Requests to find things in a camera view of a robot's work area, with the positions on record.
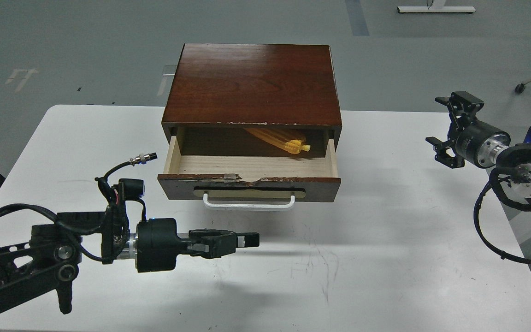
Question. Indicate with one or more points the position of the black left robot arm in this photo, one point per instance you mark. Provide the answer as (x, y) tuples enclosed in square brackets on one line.
[(49, 260)]

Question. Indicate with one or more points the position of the brown wooden cabinet box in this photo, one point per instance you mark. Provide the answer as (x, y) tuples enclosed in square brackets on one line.
[(253, 85)]

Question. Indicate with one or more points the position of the white table base foot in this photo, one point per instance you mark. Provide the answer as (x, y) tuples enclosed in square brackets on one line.
[(436, 6)]

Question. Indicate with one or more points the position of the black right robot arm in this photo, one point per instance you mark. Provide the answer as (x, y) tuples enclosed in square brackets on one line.
[(510, 180)]

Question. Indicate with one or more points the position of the wooden drawer with white handle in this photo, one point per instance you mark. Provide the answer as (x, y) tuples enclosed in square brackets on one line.
[(228, 173)]

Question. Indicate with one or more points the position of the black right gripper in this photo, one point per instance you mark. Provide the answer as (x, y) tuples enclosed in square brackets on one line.
[(479, 143)]

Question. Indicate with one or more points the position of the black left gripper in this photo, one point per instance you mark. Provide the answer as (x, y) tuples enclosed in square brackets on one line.
[(158, 244)]

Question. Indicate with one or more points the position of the yellow corn cob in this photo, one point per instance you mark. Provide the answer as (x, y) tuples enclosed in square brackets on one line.
[(291, 141)]

